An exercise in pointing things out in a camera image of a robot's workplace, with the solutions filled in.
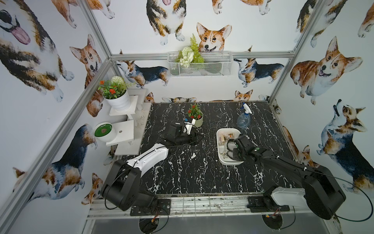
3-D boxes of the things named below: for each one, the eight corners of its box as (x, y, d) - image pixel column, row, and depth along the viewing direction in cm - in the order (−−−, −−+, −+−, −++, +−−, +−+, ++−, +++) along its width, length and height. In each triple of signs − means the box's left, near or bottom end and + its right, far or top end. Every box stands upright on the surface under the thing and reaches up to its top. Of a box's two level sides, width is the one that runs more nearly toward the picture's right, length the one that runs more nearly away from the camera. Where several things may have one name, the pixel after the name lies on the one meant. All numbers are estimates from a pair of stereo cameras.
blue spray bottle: (234, 122, 111) (239, 106, 98) (238, 118, 114) (244, 102, 100) (245, 129, 107) (252, 114, 93) (248, 125, 109) (256, 109, 96)
